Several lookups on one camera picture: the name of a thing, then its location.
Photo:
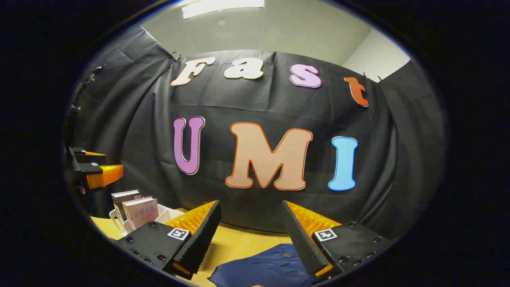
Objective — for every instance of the black backdrop cloth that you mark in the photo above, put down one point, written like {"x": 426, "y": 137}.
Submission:
{"x": 259, "y": 103}

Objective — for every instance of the pink book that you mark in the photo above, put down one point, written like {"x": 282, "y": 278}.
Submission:
{"x": 141, "y": 213}

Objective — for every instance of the blue schoolbag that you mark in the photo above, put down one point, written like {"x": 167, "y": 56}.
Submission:
{"x": 267, "y": 267}

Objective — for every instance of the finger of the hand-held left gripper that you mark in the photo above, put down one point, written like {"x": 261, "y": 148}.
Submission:
{"x": 103, "y": 177}
{"x": 91, "y": 158}

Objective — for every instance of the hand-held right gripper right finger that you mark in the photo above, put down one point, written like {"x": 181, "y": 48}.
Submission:
{"x": 303, "y": 243}

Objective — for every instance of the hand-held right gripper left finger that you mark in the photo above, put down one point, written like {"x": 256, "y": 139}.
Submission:
{"x": 201, "y": 239}

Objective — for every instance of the white bookshelf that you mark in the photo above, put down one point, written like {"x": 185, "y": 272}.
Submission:
{"x": 167, "y": 213}

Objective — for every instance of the dark cover book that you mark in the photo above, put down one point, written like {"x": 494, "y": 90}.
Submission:
{"x": 121, "y": 197}

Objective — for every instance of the ceiling light panel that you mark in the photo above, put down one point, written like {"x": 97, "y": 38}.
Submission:
{"x": 223, "y": 7}

